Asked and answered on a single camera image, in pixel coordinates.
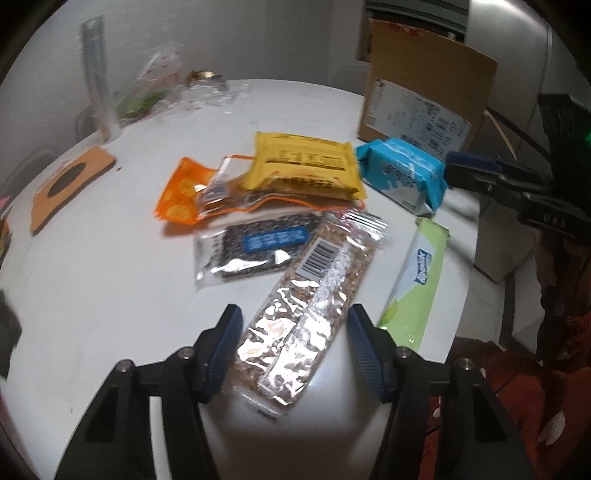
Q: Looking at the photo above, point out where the orange chicken leg packet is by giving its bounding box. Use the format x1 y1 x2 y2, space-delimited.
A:
154 155 366 226

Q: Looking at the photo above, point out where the white chair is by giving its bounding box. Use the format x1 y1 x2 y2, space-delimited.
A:
332 62 370 96

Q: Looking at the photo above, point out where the clear peanut brittle bar packet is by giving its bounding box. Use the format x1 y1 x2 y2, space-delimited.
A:
229 209 389 420

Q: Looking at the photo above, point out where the green Alpenliebe candy pack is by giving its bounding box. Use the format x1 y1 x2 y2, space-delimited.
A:
378 218 450 352

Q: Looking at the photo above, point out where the brown cardboard box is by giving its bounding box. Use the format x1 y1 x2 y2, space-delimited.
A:
358 20 498 160

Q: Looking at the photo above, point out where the blue wafer packet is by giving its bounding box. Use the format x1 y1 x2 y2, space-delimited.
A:
356 138 447 216

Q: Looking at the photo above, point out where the gold foil wrapper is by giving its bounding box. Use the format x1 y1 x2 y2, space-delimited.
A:
184 70 228 90

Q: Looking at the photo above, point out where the clear crumpled plastic wrapper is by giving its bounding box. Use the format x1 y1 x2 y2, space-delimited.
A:
116 43 252 125

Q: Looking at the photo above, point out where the black sesame bar packet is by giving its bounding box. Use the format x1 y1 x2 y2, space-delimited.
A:
193 211 322 290

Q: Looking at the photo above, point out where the clear tall plastic tube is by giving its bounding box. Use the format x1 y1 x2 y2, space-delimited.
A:
80 16 121 143

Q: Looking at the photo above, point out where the orange toast-shaped coaster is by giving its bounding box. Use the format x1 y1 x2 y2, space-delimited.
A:
30 146 116 236

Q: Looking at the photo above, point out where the yellow snack packet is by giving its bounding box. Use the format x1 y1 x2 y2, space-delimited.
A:
242 132 367 201

